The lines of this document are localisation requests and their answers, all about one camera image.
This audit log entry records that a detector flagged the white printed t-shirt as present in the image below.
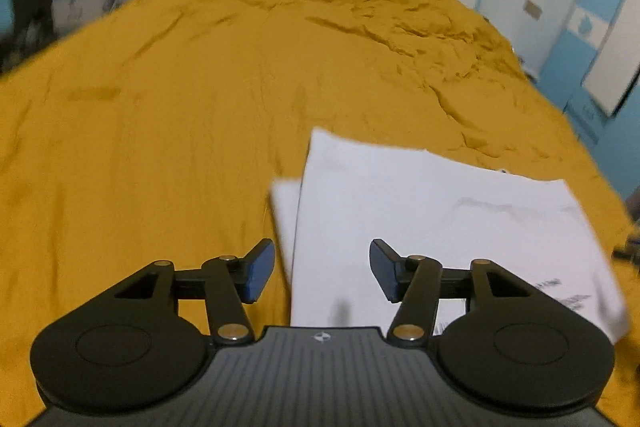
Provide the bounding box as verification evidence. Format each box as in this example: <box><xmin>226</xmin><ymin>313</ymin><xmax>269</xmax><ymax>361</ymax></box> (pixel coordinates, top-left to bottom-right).
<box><xmin>270</xmin><ymin>129</ymin><xmax>629</xmax><ymax>341</ymax></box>

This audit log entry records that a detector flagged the wall switch plate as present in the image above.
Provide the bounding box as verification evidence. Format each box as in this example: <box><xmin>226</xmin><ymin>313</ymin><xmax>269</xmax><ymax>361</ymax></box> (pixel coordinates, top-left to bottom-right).
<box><xmin>523</xmin><ymin>0</ymin><xmax>542</xmax><ymax>20</ymax></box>

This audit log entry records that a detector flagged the blue white wardrobe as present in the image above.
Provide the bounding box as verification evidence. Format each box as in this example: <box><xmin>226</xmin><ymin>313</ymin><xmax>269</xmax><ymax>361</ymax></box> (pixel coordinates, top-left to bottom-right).
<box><xmin>538</xmin><ymin>0</ymin><xmax>639</xmax><ymax>197</ymax></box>

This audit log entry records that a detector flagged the mustard yellow quilt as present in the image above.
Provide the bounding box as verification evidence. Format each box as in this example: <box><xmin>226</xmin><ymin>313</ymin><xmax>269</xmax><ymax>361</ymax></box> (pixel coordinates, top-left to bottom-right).
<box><xmin>1</xmin><ymin>0</ymin><xmax>631</xmax><ymax>426</ymax></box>

